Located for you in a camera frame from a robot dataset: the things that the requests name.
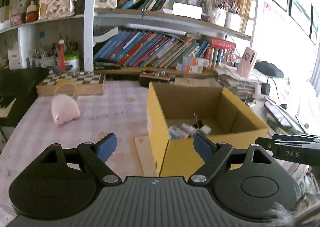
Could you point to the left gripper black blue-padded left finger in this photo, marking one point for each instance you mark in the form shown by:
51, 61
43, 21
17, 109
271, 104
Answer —
93, 158

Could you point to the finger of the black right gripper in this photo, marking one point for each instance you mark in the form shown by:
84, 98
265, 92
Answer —
301, 149

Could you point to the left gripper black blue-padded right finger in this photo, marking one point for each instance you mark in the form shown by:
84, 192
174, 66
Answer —
215, 157

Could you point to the white charger cube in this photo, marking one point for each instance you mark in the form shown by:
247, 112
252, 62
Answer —
206, 129

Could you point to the white glue tube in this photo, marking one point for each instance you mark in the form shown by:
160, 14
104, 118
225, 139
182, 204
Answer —
191, 130

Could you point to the white red small box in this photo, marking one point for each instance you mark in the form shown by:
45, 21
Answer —
177, 133

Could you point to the pink plush pig toy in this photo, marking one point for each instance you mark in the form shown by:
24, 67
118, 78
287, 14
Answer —
64, 109

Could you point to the black binder clip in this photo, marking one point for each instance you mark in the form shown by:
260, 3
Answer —
198, 122

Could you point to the yellow cardboard box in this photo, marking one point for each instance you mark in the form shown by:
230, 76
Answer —
229, 119

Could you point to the beige star place mat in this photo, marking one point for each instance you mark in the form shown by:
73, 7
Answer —
144, 153

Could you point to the pink checkered tablecloth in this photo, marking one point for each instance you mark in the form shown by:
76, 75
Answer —
122, 110

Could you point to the wooden chess board box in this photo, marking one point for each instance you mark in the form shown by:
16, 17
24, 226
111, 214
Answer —
88, 83

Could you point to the black power adapter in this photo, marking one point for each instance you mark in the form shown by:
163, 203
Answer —
265, 88

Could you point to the orange white box stack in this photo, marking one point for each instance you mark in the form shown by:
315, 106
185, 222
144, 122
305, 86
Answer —
192, 65

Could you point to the pink rectangular device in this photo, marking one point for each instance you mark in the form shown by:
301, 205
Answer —
247, 62

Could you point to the white green-lid jar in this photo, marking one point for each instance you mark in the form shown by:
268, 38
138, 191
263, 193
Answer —
72, 62

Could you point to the black Yamaha keyboard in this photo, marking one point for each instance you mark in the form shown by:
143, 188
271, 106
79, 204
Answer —
18, 92

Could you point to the white bookshelf unit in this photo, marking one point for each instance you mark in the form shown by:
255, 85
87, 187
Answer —
138, 34

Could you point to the red round doll jar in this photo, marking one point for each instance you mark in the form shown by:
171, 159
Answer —
31, 13

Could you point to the pink floral ornament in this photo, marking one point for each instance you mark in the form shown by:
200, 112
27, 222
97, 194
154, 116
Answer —
53, 9

